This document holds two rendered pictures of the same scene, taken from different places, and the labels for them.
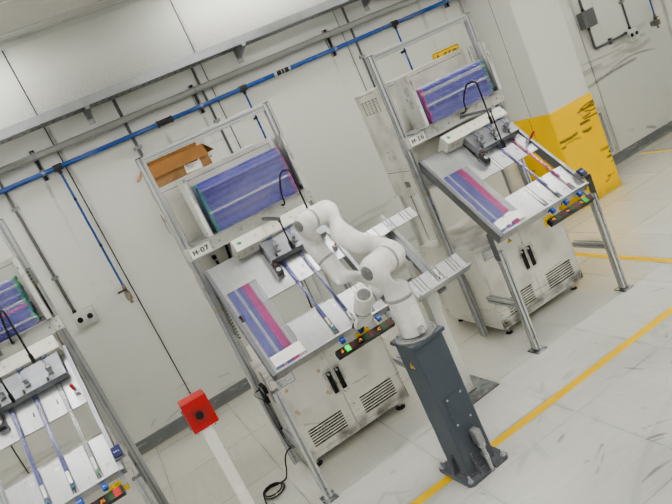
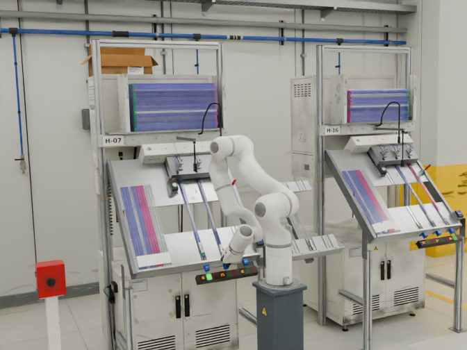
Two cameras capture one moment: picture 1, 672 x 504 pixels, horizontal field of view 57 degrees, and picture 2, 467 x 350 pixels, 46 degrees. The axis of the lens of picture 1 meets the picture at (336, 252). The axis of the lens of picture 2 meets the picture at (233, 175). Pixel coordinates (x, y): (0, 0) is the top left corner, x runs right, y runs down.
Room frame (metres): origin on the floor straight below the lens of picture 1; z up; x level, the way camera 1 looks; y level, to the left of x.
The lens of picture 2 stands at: (0.11, 0.22, 1.51)
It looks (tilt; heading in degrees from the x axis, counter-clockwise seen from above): 7 degrees down; 355
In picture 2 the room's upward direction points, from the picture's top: 1 degrees counter-clockwise
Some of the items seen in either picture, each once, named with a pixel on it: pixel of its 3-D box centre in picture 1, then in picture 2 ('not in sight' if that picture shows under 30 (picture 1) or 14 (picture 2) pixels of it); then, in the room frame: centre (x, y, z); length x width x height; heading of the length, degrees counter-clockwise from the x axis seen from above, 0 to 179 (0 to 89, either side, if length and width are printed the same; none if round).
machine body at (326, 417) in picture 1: (321, 378); (166, 302); (3.48, 0.40, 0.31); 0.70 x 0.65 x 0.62; 110
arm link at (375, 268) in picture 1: (384, 276); (273, 219); (2.53, -0.14, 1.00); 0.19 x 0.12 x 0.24; 130
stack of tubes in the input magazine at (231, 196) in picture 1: (245, 189); (174, 106); (3.39, 0.30, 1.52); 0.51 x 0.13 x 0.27; 110
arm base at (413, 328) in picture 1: (408, 315); (279, 264); (2.55, -0.17, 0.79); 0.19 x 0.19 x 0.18
